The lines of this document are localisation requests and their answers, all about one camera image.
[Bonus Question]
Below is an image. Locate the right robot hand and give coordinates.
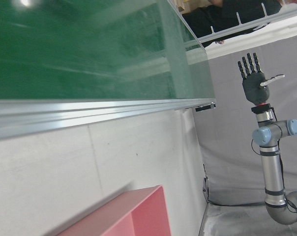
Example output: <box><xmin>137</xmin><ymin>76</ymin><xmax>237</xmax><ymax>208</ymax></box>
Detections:
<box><xmin>238</xmin><ymin>52</ymin><xmax>286</xmax><ymax>105</ymax></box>

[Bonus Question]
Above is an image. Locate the pink plastic basket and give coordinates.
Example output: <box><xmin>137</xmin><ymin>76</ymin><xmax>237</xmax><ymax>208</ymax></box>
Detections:
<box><xmin>46</xmin><ymin>184</ymin><xmax>172</xmax><ymax>236</ymax></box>

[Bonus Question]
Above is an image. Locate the gray fabric curtain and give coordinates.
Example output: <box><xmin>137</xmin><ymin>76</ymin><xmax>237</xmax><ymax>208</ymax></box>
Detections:
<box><xmin>195</xmin><ymin>34</ymin><xmax>297</xmax><ymax>236</ymax></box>

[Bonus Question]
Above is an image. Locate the person in dark shirt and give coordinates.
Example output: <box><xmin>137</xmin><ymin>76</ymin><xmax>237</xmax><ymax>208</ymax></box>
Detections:
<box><xmin>181</xmin><ymin>0</ymin><xmax>297</xmax><ymax>49</ymax></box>

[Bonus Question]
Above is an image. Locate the green conveyor belt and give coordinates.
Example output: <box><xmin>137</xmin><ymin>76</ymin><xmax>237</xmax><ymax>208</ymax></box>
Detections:
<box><xmin>0</xmin><ymin>0</ymin><xmax>217</xmax><ymax>142</ymax></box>

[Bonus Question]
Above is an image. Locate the aluminium rail with white pegs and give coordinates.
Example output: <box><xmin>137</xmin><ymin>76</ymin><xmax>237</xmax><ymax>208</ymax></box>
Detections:
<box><xmin>196</xmin><ymin>6</ymin><xmax>297</xmax><ymax>44</ymax></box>

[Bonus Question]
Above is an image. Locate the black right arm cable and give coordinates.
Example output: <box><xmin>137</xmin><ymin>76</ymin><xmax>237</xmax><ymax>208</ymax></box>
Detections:
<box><xmin>251</xmin><ymin>137</ymin><xmax>297</xmax><ymax>218</ymax></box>

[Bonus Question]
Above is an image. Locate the wooden frame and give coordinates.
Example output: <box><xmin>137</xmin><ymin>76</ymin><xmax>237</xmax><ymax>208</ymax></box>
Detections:
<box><xmin>174</xmin><ymin>0</ymin><xmax>213</xmax><ymax>14</ymax></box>

